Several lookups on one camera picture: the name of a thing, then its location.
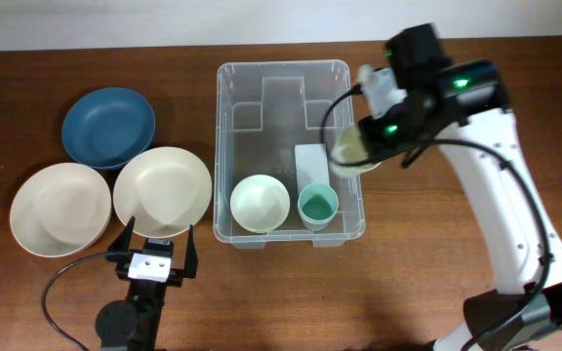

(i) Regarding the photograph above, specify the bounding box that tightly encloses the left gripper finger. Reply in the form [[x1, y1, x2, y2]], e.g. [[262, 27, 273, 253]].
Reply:
[[182, 225, 198, 279], [106, 216, 136, 261]]

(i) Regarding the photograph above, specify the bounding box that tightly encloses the mint green cup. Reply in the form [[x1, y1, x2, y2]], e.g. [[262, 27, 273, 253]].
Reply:
[[298, 183, 340, 226]]

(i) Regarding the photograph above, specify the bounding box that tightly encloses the white label in bin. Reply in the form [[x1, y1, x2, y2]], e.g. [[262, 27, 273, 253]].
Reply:
[[295, 144, 330, 193]]

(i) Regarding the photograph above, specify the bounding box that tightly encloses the clear plastic storage bin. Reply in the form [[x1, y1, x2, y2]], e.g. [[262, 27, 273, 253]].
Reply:
[[213, 59, 366, 249]]

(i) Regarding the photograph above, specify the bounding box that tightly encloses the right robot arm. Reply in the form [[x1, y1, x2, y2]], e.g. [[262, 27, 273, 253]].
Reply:
[[359, 24, 562, 350]]

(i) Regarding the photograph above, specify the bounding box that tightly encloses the dark blue plate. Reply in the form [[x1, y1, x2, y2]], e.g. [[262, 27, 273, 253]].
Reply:
[[61, 87, 156, 170]]

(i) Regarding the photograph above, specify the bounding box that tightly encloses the white bowl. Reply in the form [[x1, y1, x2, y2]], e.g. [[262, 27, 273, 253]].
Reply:
[[230, 175, 291, 233]]

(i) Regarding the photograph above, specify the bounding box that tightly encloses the grey cup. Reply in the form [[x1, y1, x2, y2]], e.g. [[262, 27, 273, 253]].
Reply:
[[301, 217, 332, 231]]

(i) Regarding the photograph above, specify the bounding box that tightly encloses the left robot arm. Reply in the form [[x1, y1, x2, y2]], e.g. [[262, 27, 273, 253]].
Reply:
[[95, 217, 198, 350]]

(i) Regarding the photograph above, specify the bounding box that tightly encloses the beige plate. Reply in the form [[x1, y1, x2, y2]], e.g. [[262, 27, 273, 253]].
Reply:
[[113, 146, 213, 239], [9, 163, 112, 258]]

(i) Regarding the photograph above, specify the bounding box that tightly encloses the white cup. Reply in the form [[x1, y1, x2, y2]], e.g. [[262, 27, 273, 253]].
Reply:
[[329, 126, 380, 177]]

